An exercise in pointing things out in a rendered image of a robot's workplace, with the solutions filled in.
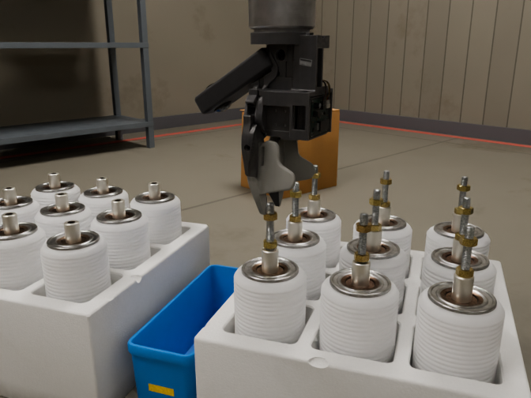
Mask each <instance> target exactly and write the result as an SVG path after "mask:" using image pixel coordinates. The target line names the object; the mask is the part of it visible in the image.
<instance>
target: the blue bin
mask: <svg viewBox="0 0 531 398"><path fill-rule="evenodd" d="M237 269H238V268H236V267H230V266H224V265H210V266H208V267H207V268H206V269H205V270H204V271H202V272H201V273H200V274H199V275H198V276H197V277H196V278H195V279H194V280H193V281H191V282H190V283H189V284H188V285H187V286H186V287H185V288H184V289H183V290H182V291H180V292H179V293H178V294H177V295H176V296H175V297H174V298H173V299H172V300H171V301H170V302H169V303H168V304H167V305H166V306H165V307H164V308H163V309H162V310H161V311H160V312H158V313H157V314H156V315H155V316H154V317H153V318H152V319H151V320H150V321H148V322H147V323H146V324H145V325H144V326H143V327H142V328H141V329H140V330H139V331H138V332H136V333H135V334H134V335H133V336H132V337H131V338H130V339H129V341H128V342H127V345H128V352H129V353H131V355H132V361H133V366H134V376H135V382H136V387H137V398H197V389H196V372H195V354H194V338H195V336H196V335H197V334H198V333H199V332H200V331H201V330H202V328H204V327H205V326H206V324H207V323H208V321H209V320H210V319H211V318H212V317H213V315H214V314H215V313H216V312H217V311H218V310H219V309H220V308H221V307H222V306H223V305H224V303H225V302H226V301H227V300H228V299H229V297H230V296H231V295H232V294H233V293H234V274H235V272H236V270H237Z"/></svg>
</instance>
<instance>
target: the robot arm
mask: <svg viewBox="0 0 531 398"><path fill-rule="evenodd" d="M248 11H249V28H250V29H254V32H251V33H250V44H266V47H262V48H261V49H259V50H258V51H256V52H255V53H254V54H252V55H251V56H250V57H249V58H247V59H246V60H244V61H243V62H241V63H240V64H239V65H237V67H235V68H234V69H232V70H231V71H230V72H228V73H227V74H225V75H224V76H223V77H222V78H221V79H219V80H218V81H216V82H215V83H212V84H210V85H209V86H208V87H207V88H206V89H205V90H204V91H203V92H201V93H200V94H199V95H197V96H196V97H195V99H194V100H195V103H196V104H197V105H198V108H199V110H200V111H201V113H202V114H204V115H206V114H210V113H214V112H215V113H217V112H223V111H226V110H227V109H228V108H229V107H230V106H231V105H232V104H233V103H234V102H235V101H236V100H238V99H239V98H241V97H242V96H244V95H246V94H247V93H248V92H249V95H248V96H247V98H246V101H245V109H244V115H243V131H242V139H241V149H242V156H243V166H244V171H245V175H246V176H247V181H248V185H249V187H250V191H251V193H252V196H253V198H254V201H255V204H256V205H257V207H258V211H259V213H260V214H262V215H265V214H266V206H267V197H266V194H267V193H268V194H269V195H270V197H271V198H272V200H273V203H274V204H275V206H278V207H279V206H280V205H281V201H282V197H283V194H284V191H286V190H291V189H292V188H293V187H294V186H295V184H296V182H297V181H302V180H307V179H310V178H312V177H313V176H314V165H313V164H312V163H311V162H309V161H308V160H306V159H304V158H303V157H302V156H301V155H300V154H299V149H298V142H297V141H298V140H301V141H309V140H312V139H314V138H316V137H320V136H322V135H324V134H326V133H328V132H331V127H332V106H333V89H332V88H330V83H329V82H328V81H325V80H323V79H322V74H323V50H324V48H330V36H320V35H314V33H313V32H311V33H310V29H313V28H314V27H315V12H316V0H248ZM322 82H323V83H324V84H325V86H322ZM326 83H327V84H328V86H326ZM328 87H329V88H328ZM266 136H269V137H270V138H269V140H268V141H265V142H264V138H265V137H266Z"/></svg>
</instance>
